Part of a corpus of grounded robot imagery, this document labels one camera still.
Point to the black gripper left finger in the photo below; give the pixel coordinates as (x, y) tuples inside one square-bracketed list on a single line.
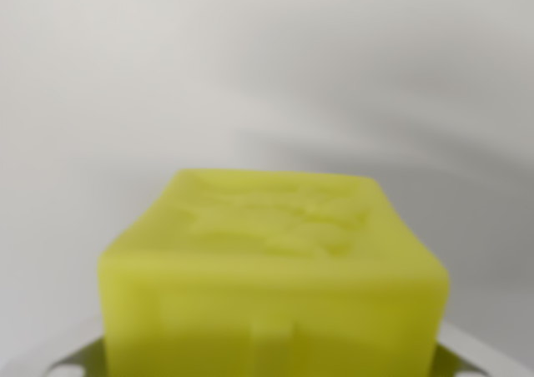
[(79, 358)]

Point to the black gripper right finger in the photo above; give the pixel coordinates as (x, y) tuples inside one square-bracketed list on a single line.
[(463, 356)]

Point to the yellow plastic cube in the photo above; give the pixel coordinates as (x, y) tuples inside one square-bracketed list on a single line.
[(271, 285)]

